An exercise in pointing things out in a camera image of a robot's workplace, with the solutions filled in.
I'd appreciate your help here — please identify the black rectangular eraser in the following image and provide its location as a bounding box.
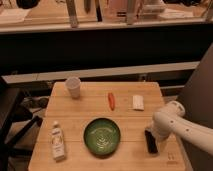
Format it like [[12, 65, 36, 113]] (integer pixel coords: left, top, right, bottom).
[[145, 131, 158, 154]]

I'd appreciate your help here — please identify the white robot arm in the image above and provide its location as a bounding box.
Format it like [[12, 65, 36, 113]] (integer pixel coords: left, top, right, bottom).
[[144, 101, 213, 155]]

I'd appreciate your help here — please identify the white ceramic cup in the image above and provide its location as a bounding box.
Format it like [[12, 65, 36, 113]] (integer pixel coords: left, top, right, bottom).
[[65, 77, 81, 99]]

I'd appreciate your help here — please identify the white rectangular block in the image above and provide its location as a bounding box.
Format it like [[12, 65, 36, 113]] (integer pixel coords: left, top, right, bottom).
[[133, 95, 144, 111]]

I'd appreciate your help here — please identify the wooden table board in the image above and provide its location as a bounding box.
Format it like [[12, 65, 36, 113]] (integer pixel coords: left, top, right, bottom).
[[28, 82, 185, 171]]

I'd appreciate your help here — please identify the green bowl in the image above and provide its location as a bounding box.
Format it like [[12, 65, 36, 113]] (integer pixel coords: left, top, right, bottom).
[[83, 118, 121, 156]]

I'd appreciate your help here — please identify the orange carrot toy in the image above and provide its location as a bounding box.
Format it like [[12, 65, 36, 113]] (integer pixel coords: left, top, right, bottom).
[[108, 93, 115, 111]]

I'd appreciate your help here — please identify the white squeeze bottle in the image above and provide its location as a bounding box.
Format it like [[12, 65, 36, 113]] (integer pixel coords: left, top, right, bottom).
[[51, 121, 66, 161]]

